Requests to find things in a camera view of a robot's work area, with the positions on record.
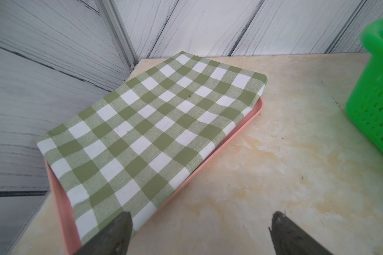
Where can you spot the left aluminium frame post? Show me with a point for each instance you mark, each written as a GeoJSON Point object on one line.
{"type": "Point", "coordinates": [114, 24]}

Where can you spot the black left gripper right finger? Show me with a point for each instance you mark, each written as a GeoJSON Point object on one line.
{"type": "Point", "coordinates": [289, 239]}

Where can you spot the green white checkered cloth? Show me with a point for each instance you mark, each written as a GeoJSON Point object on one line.
{"type": "Point", "coordinates": [131, 150]}

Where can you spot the pink plastic tray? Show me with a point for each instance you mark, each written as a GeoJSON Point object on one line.
{"type": "Point", "coordinates": [69, 232]}

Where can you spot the green plastic basket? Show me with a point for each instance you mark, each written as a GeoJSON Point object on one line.
{"type": "Point", "coordinates": [365, 104]}

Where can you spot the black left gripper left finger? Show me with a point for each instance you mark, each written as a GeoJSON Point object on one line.
{"type": "Point", "coordinates": [114, 239]}

